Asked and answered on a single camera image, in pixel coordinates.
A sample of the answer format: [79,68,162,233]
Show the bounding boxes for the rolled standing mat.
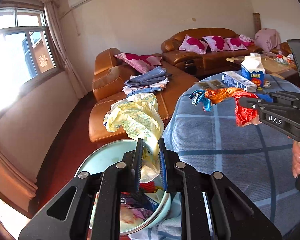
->
[252,12,262,37]

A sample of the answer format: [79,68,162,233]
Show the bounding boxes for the brown leather three-seat sofa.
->
[161,28,263,77]

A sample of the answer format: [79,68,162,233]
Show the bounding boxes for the beige curtain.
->
[0,135,38,214]
[10,0,88,98]

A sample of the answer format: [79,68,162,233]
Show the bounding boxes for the person's right hand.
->
[291,140,300,179]

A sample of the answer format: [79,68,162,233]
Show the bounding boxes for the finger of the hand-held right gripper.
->
[255,91,300,105]
[238,97,300,117]

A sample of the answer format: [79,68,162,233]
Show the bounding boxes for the pale green enamel basin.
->
[74,140,172,235]

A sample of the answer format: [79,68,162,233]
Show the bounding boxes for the upright blue white milk carton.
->
[241,53,265,90]

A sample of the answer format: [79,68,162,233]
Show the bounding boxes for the brown leather chaise sofa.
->
[89,47,200,143]

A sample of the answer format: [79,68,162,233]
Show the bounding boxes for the white blue printed box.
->
[222,71,257,92]

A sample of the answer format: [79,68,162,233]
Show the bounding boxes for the folded blue bed sheets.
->
[122,66,172,97]

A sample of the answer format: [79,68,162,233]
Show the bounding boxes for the pink red floral pillow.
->
[224,38,248,51]
[114,53,163,74]
[202,36,232,52]
[179,34,209,54]

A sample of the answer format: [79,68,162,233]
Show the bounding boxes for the wooden coffee table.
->
[226,55,299,80]

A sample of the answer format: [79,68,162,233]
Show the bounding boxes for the crushed blue white milk carton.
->
[121,192,164,212]

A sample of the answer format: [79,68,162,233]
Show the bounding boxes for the sliding glass window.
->
[0,7,63,120]

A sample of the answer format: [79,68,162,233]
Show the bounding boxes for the orange plastic bag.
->
[205,87,262,127]

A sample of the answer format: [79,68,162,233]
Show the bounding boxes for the clear pinkish plastic bag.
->
[120,204,154,228]

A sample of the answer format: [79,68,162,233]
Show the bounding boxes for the blue foil wrapper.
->
[189,90,213,112]

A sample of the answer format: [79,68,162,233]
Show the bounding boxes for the pink cloth cover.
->
[255,28,282,53]

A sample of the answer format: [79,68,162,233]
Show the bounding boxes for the brown leather armchair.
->
[270,42,294,58]

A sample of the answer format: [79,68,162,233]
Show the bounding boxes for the pink floral cushion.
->
[239,34,255,47]

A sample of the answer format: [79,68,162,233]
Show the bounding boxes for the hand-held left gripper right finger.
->
[158,137,283,240]

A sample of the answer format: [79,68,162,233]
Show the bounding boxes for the pale yellow plastic bag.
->
[104,92,165,183]

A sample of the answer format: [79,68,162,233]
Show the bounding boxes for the blue plaid tablecloth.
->
[126,74,300,240]

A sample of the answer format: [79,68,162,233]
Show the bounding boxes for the brown printed sachet strip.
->
[194,79,223,90]

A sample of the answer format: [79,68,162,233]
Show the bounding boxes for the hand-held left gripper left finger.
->
[19,137,144,240]

